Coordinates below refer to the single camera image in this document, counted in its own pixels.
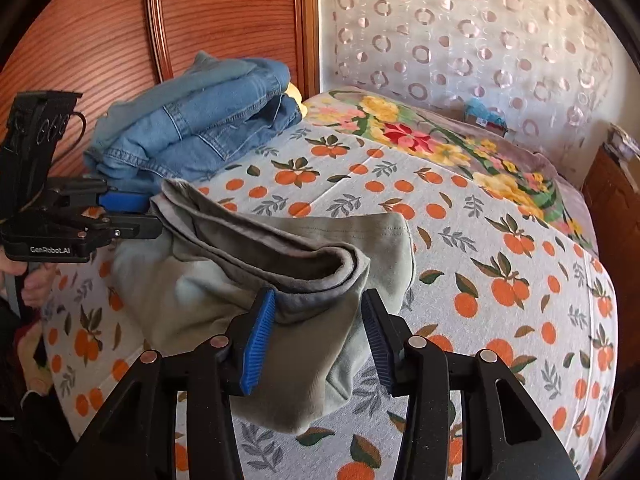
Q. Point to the grey-green pants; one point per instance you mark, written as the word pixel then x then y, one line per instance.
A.
pixel 300 240

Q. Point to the folded blue jeans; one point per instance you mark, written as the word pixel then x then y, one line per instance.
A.
pixel 200 110

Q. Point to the person's left hand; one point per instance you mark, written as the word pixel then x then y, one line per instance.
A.
pixel 37 290

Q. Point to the stack of papers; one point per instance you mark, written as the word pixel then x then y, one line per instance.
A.
pixel 622 140

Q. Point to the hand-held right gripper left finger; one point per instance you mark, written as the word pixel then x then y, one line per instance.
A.
pixel 257 345

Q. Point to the wooden cabinet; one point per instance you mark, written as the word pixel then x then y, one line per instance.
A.
pixel 610 210

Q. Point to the floral blanket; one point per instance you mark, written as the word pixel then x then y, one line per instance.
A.
pixel 425 140

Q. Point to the yellow cloth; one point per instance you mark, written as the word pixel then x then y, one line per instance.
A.
pixel 295 97

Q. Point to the blue packet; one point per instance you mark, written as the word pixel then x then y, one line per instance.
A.
pixel 482 112

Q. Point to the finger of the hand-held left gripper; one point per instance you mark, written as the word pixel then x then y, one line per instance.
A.
pixel 125 201
pixel 135 227

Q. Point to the orange fruit print bedsheet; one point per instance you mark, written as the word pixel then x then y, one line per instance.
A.
pixel 475 270

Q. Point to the circle pattern curtain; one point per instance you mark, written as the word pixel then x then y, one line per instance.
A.
pixel 450 35

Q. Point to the wooden wardrobe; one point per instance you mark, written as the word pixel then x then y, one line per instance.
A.
pixel 100 35

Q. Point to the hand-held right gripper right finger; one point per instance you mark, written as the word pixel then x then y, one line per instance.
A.
pixel 380 340

